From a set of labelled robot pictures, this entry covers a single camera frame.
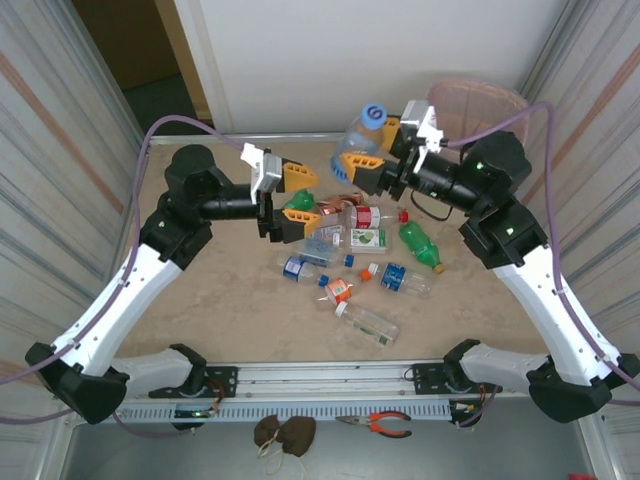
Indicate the green bottle yellow cap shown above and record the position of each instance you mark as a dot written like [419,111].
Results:
[302,199]
[420,245]

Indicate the clear bottle light blue label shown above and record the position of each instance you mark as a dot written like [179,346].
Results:
[362,137]

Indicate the clear bottle blue pattern label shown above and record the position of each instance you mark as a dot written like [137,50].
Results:
[315,254]

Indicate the copper brown label bottle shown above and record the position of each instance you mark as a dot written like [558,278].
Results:
[336,206]

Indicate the clear bottle solid blue label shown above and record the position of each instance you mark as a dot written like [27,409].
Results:
[295,269]

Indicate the lime picture label bottle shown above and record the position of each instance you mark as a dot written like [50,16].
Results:
[367,239]

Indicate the orange label bottle orange cap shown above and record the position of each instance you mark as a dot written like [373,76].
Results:
[338,290]

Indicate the blue label bottle white cap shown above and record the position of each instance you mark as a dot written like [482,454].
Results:
[397,277]

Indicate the clear bottle green leaf label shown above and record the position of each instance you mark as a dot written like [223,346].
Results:
[370,325]

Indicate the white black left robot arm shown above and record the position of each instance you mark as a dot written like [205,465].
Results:
[120,300]

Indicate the pink beige plastic bin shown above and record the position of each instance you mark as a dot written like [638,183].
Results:
[475,105]

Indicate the clear bottle red label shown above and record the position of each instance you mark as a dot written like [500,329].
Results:
[367,216]

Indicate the brown wooden door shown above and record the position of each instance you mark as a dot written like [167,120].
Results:
[125,40]

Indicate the brown cloth pouch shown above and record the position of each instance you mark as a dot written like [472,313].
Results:
[267,431]
[300,435]

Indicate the small circuit board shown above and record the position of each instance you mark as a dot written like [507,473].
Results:
[192,414]
[465,407]

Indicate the red object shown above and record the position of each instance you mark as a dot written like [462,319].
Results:
[580,477]

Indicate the aluminium table edge rail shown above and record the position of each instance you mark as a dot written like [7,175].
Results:
[280,136]

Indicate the aluminium table side rail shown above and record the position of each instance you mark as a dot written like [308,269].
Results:
[123,239]

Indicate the white door frame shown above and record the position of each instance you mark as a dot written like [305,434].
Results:
[204,60]

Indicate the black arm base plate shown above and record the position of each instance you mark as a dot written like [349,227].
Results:
[225,377]
[425,377]

